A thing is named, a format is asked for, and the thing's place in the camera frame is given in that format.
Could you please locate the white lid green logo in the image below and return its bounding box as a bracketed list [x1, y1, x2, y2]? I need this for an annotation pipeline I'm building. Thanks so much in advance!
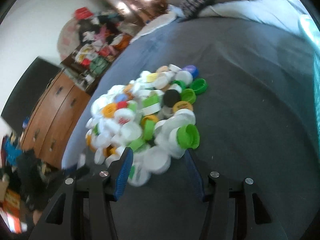
[127, 162, 151, 187]

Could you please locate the bright green open cap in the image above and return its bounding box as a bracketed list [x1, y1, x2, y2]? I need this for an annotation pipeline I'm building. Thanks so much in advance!
[176, 124, 200, 150]

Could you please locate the orange bottle cap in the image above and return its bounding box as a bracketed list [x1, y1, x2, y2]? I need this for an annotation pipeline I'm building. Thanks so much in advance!
[101, 102, 117, 118]

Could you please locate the black bottle cap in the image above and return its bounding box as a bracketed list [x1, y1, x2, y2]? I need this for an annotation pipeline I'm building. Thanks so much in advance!
[163, 89, 181, 108]

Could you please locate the grey bed blanket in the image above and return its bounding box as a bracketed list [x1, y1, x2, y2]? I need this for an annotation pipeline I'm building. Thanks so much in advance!
[61, 16, 320, 230]

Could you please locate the dark green cap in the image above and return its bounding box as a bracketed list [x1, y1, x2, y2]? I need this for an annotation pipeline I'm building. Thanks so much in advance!
[189, 78, 208, 95]

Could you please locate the wooden chest of drawers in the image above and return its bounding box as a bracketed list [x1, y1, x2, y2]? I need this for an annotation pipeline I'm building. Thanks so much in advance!
[21, 72, 91, 168]

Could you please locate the black television screen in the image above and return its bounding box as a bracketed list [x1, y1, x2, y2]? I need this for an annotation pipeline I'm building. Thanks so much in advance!
[1, 57, 60, 135]

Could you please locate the teal plastic laundry basket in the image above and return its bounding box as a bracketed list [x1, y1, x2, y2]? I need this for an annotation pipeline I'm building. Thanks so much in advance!
[298, 14, 320, 131]

